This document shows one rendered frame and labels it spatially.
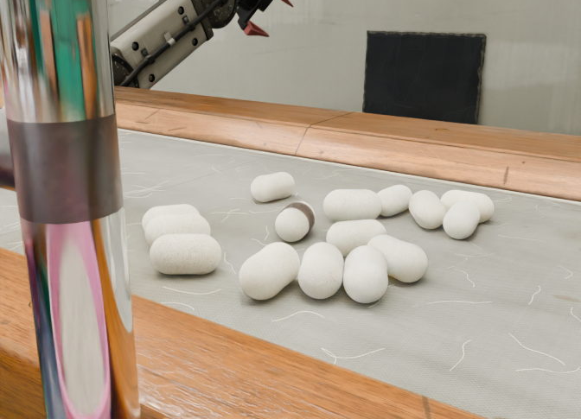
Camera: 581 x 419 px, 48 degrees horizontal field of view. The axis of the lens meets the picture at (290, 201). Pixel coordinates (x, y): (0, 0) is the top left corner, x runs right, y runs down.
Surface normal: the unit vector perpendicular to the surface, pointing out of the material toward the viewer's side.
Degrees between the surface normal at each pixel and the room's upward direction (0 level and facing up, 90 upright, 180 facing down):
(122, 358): 90
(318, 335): 0
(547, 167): 45
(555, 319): 0
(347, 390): 0
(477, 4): 90
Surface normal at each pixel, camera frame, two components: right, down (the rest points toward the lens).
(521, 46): -0.48, 0.26
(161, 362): 0.00, -0.95
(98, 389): 0.48, 0.26
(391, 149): -0.40, -0.50
